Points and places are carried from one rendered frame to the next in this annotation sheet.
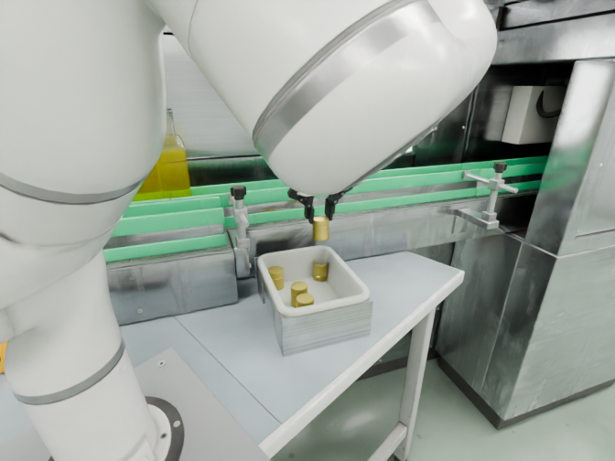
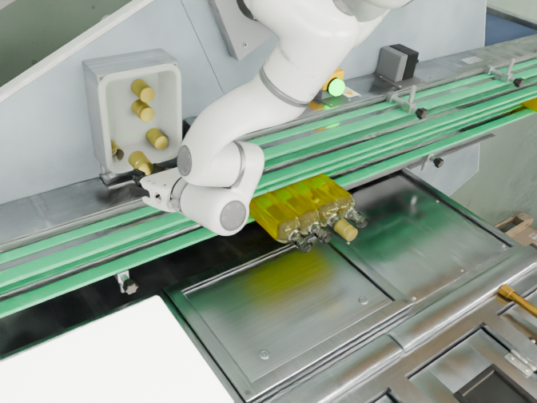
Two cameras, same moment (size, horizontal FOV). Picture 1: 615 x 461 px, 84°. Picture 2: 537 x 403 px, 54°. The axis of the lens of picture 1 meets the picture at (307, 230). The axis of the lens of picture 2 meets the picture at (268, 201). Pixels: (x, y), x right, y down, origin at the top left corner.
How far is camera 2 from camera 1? 81 cm
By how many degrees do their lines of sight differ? 52
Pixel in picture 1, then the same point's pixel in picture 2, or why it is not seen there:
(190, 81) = (292, 313)
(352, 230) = (69, 209)
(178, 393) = (236, 17)
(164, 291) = not seen: hidden behind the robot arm
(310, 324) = (150, 61)
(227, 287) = not seen: hidden behind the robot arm
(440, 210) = not seen: outside the picture
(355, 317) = (108, 66)
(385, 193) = (33, 257)
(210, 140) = (248, 280)
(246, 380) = (188, 30)
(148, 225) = (280, 148)
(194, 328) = (216, 90)
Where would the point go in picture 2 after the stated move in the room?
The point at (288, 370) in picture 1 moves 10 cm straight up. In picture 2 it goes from (160, 33) to (182, 49)
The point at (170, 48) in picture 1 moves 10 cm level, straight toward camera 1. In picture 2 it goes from (324, 327) to (332, 296)
